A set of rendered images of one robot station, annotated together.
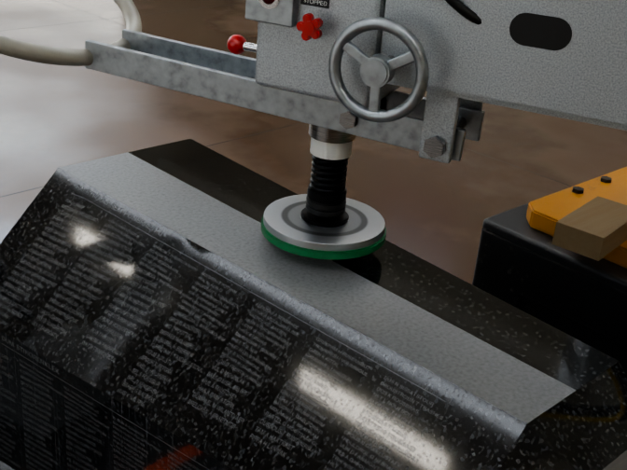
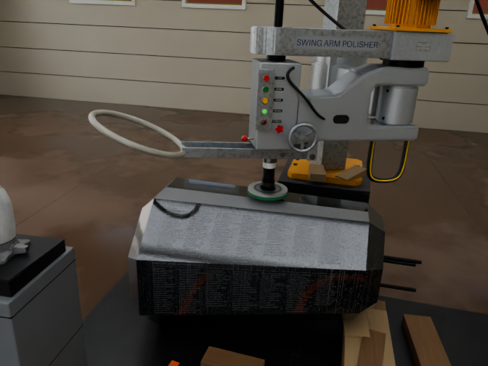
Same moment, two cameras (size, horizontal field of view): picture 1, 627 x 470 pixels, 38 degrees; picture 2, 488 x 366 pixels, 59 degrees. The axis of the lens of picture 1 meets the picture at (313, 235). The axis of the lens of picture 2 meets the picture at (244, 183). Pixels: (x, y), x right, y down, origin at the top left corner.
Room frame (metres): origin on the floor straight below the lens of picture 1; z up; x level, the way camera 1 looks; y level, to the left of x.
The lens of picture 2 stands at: (-0.29, 1.22, 1.72)
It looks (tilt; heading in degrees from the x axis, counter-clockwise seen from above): 21 degrees down; 328
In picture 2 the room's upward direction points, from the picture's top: 2 degrees clockwise
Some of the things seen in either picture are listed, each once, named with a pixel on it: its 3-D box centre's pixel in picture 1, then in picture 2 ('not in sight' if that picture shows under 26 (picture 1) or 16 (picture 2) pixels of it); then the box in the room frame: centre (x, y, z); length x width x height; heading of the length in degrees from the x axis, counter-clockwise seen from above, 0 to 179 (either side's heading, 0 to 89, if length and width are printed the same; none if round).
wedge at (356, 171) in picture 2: not in sight; (351, 172); (1.60, -0.78, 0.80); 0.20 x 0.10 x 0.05; 96
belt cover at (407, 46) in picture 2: not in sight; (346, 46); (1.32, -0.34, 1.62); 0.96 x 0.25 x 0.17; 68
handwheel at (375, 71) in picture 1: (385, 65); (301, 136); (1.30, -0.08, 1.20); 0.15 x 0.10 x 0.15; 68
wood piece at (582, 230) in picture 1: (598, 227); (316, 172); (1.70, -0.57, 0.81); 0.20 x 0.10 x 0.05; 143
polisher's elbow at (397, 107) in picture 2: not in sight; (396, 102); (1.21, -0.63, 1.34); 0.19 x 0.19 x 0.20
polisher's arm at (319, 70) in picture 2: not in sight; (351, 86); (1.65, -0.74, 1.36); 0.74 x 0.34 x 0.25; 166
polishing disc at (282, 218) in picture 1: (324, 220); (267, 189); (1.46, -0.02, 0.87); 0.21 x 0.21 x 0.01
